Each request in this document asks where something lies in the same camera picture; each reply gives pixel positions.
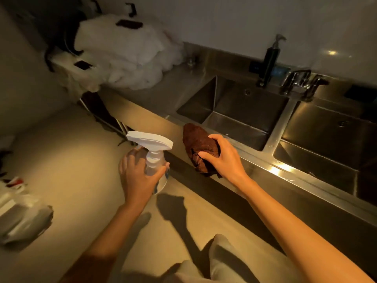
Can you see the person's left hand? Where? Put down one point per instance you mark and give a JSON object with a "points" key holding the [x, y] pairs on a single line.
{"points": [[135, 182]]}

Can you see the chrome sink faucet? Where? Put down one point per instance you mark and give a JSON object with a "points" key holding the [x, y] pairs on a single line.
{"points": [[297, 81]]}

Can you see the white plastic bag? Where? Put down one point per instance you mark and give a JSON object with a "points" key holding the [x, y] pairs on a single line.
{"points": [[23, 215]]}

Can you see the pile of white towels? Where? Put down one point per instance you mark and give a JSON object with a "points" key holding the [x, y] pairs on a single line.
{"points": [[123, 53]]}

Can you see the person's right thumb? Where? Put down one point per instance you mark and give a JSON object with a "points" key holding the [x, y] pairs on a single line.
{"points": [[208, 157]]}

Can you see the small metal knob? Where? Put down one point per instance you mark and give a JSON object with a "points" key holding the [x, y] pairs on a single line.
{"points": [[191, 61]]}

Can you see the person's left thumb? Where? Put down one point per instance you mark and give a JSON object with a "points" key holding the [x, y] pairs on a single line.
{"points": [[159, 173]]}

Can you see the black wall hook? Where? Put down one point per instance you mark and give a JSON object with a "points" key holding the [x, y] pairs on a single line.
{"points": [[132, 9], [96, 5]]}

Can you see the person's light trousers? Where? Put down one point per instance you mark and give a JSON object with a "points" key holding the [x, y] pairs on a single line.
{"points": [[223, 262]]}

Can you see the stainless steel double sink unit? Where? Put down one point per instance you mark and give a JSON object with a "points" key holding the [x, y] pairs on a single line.
{"points": [[250, 109]]}

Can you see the clear spray bottle white nozzle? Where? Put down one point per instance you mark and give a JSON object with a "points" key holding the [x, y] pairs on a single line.
{"points": [[153, 144]]}

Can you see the person's left forearm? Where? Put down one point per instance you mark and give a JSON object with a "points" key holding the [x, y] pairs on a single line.
{"points": [[109, 244]]}

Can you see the black soap pump dispenser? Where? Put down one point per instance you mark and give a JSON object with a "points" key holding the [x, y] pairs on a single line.
{"points": [[269, 63]]}

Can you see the person's right hand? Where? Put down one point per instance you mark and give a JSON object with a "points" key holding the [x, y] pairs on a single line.
{"points": [[228, 165]]}

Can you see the dark metal rack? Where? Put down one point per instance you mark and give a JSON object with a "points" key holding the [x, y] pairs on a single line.
{"points": [[100, 111]]}

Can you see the brown cleaning cloth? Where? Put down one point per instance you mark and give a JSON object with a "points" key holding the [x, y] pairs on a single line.
{"points": [[196, 141]]}

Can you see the person's right forearm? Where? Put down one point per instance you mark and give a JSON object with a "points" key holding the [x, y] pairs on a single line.
{"points": [[294, 232]]}

